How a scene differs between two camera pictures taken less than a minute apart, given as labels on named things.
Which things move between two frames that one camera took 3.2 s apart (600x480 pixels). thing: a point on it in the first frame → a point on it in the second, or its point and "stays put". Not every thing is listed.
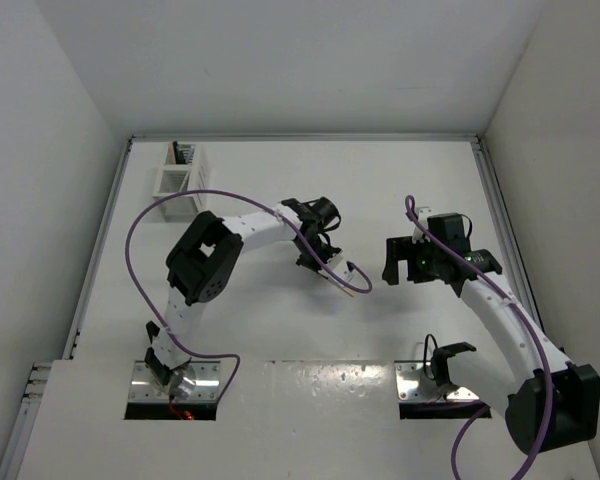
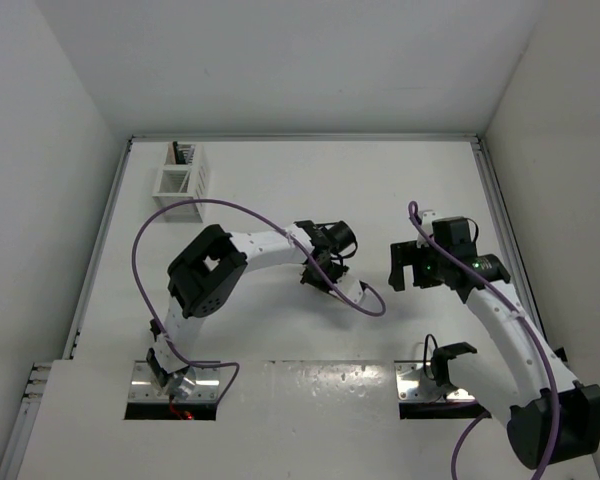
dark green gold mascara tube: x=180 y=155 stays put
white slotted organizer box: x=182 y=172 stays put
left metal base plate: x=145 y=387 stays put
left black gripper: x=313 y=266 → x=308 y=279
